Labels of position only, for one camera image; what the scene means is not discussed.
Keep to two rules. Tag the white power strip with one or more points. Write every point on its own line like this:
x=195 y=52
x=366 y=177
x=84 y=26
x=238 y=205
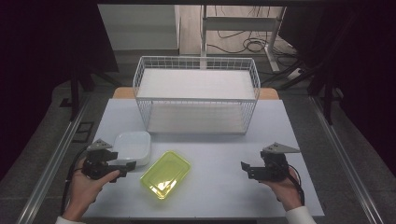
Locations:
x=295 y=74

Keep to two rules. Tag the black curtain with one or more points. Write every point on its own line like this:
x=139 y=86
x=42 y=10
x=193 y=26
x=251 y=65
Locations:
x=40 y=62
x=373 y=77

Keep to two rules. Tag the white cabinet panel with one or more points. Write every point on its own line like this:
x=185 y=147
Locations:
x=140 y=28

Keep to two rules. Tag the white desk frame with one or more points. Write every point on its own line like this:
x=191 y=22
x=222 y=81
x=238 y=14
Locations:
x=239 y=24

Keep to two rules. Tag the metal floor rail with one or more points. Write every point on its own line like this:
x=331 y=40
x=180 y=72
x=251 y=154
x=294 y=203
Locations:
x=53 y=161
x=345 y=161

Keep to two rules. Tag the person's right hand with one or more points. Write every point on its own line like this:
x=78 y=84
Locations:
x=288 y=191

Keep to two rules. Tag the white square bowl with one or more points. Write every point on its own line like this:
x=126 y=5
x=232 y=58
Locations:
x=132 y=146

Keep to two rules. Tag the person's left hand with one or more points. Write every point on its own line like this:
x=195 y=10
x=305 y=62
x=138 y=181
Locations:
x=82 y=191

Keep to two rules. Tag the green lidded plastic container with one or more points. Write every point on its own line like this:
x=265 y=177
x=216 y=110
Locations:
x=166 y=174

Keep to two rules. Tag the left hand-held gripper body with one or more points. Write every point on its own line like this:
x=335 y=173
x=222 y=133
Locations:
x=99 y=166

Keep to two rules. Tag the wooden table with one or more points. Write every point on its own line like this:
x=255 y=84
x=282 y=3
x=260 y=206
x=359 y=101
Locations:
x=123 y=93

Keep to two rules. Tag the black stand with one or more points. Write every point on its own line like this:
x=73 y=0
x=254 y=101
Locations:
x=328 y=93
x=74 y=93

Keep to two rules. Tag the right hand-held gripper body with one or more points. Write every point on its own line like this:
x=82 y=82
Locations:
x=274 y=168

